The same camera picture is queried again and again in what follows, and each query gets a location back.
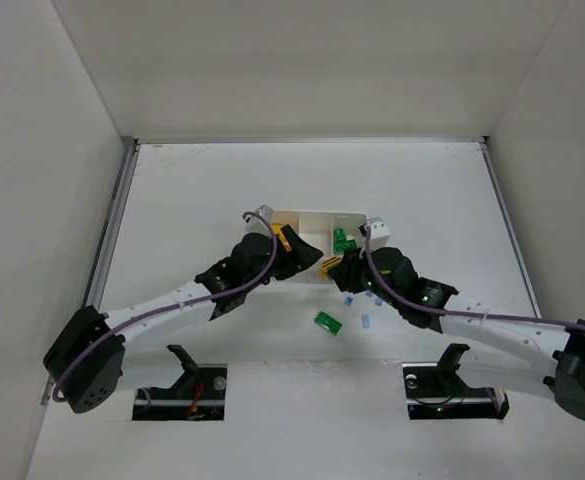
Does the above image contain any yellow face lego cube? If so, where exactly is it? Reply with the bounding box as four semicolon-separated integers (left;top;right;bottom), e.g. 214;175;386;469
277;224;294;252

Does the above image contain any yellow striped lego brick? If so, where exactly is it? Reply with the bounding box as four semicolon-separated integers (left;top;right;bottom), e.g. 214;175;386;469
319;256;342;278

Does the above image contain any green lego plate piece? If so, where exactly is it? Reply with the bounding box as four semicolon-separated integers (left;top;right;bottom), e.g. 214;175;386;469
333;239;357;255

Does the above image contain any green square lego brick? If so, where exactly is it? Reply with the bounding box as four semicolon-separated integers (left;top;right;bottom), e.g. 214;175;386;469
333;228;347;244

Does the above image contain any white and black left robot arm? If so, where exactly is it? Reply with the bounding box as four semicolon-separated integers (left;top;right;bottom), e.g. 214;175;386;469
43;225;323;414

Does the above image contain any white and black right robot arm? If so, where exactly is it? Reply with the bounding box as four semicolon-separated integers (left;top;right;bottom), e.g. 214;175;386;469
322;247;585;421

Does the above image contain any white three-compartment container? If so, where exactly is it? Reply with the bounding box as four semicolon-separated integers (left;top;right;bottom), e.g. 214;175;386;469
271;210;367;283

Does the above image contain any green flat lego plate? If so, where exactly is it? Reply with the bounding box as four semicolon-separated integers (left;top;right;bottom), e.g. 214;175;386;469
314;311;343;336

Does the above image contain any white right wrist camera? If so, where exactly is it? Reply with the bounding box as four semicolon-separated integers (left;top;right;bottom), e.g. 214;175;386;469
359;217;390;251

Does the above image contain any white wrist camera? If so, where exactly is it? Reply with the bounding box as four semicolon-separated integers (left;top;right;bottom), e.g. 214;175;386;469
247;205;274;235
359;217;390;251

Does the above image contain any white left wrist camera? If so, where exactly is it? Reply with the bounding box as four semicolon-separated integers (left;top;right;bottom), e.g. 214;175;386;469
247;205;274;235

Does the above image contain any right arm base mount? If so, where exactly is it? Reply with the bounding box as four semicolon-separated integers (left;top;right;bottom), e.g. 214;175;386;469
402;343;510;421

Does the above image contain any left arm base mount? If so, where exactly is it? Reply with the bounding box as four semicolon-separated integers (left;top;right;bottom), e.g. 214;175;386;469
132;344;228;422

